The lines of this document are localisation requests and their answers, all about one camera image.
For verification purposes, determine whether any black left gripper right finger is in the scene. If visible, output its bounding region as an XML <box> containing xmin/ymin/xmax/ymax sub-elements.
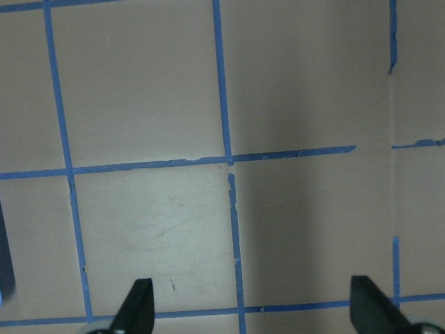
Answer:
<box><xmin>350</xmin><ymin>276</ymin><xmax>410</xmax><ymax>334</ymax></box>

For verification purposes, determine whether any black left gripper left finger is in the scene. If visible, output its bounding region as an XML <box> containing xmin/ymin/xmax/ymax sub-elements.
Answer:
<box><xmin>110</xmin><ymin>278</ymin><xmax>155</xmax><ymax>334</ymax></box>

